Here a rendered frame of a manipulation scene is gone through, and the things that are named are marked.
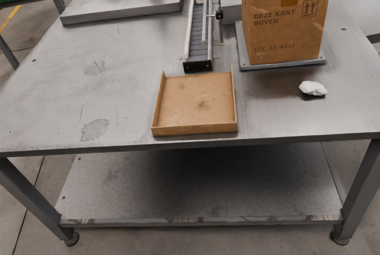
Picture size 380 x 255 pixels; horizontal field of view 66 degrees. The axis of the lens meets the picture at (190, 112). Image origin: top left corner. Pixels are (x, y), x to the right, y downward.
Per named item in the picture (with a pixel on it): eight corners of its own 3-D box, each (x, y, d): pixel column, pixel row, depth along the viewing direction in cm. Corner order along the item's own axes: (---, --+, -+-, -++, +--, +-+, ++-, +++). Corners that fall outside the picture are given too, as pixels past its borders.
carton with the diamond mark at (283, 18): (242, 26, 128) (240, -40, 110) (298, 19, 126) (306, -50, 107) (250, 65, 107) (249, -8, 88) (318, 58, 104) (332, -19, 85)
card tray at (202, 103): (164, 77, 113) (162, 69, 110) (232, 72, 109) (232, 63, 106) (153, 136, 91) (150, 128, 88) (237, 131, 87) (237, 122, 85)
